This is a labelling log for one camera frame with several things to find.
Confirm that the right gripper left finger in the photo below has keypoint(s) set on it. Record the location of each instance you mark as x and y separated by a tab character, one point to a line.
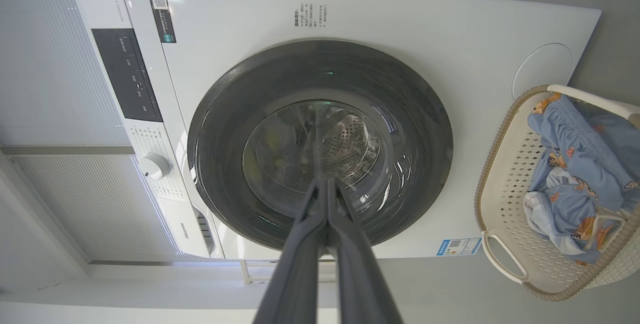
295	274

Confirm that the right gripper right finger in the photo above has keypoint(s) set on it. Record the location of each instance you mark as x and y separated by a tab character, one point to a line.
360	279

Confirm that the grey washing machine door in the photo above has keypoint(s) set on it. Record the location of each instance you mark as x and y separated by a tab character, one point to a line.
225	164

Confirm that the blue cartoon garment pale lining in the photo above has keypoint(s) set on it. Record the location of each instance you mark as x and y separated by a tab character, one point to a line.
570	214

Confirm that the blue cartoon print garment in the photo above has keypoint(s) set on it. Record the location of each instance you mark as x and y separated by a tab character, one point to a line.
585	139

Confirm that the stainless steel washing machine drum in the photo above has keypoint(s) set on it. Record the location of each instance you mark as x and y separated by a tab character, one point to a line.
345	144

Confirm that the white plastic control knob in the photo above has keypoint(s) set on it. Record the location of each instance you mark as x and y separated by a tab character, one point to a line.
155	166

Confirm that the white front-load washing machine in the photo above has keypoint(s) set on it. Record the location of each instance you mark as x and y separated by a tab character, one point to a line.
400	24

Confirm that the blue energy label sticker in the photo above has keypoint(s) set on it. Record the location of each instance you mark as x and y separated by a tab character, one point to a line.
459	246

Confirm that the cream perforated laundry basket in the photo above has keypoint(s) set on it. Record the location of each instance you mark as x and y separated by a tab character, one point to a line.
510	204

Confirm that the black QR code sticker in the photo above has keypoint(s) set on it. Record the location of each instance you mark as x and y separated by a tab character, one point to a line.
163	19

